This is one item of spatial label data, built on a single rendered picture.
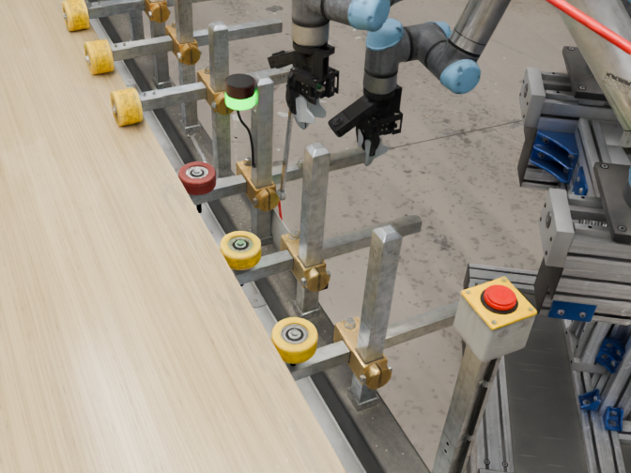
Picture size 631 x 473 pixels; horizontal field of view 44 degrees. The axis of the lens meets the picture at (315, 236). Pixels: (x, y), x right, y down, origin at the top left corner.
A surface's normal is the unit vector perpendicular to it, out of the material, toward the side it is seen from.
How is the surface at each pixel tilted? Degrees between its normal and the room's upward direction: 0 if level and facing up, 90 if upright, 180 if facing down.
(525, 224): 0
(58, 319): 0
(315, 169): 90
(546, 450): 0
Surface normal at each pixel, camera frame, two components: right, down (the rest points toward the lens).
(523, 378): 0.05, -0.75
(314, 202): 0.44, 0.61
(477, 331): -0.90, 0.25
